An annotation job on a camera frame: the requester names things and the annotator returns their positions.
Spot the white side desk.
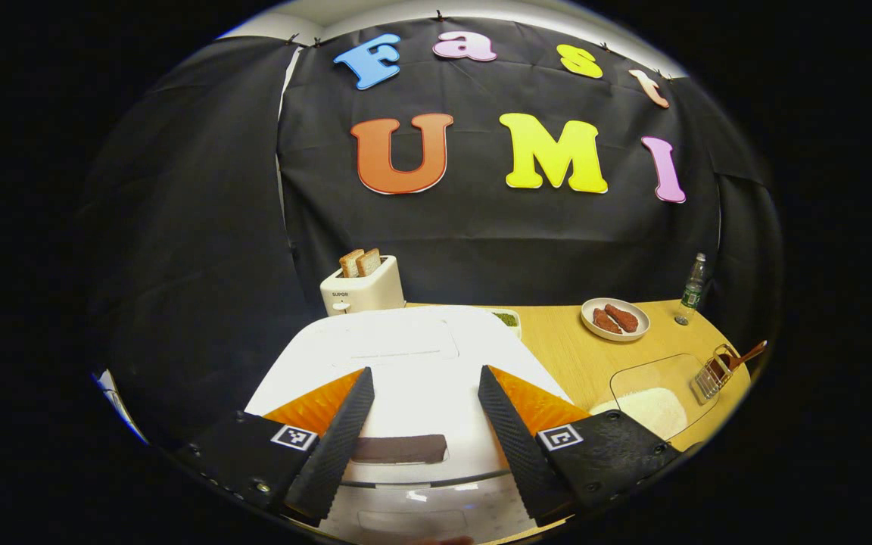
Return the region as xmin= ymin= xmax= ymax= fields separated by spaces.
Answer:
xmin=95 ymin=369 xmax=145 ymax=444

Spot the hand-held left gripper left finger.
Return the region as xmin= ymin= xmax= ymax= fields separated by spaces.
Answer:
xmin=175 ymin=367 xmax=376 ymax=527

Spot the black backdrop cloth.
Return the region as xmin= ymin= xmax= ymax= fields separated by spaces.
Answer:
xmin=84 ymin=17 xmax=785 ymax=440

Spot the green label water bottle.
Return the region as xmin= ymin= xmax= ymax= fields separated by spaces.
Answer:
xmin=674 ymin=253 xmax=708 ymax=326

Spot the white toaster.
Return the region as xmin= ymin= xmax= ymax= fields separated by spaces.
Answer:
xmin=320 ymin=255 xmax=406 ymax=317

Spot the white rice cooker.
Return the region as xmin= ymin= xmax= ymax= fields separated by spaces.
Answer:
xmin=245 ymin=305 xmax=573 ymax=545

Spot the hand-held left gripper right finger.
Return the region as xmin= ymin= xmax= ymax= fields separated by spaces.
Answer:
xmin=478 ymin=366 xmax=685 ymax=528

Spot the clear plastic tray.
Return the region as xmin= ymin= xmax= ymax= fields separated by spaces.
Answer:
xmin=589 ymin=353 xmax=721 ymax=444

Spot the white divided grain dish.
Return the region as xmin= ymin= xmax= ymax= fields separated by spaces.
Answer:
xmin=490 ymin=308 xmax=522 ymax=338

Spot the clear wire chopstick holder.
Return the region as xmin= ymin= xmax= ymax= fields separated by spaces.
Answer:
xmin=695 ymin=344 xmax=741 ymax=400

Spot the white round plate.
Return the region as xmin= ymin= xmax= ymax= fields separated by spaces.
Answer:
xmin=581 ymin=297 xmax=651 ymax=343

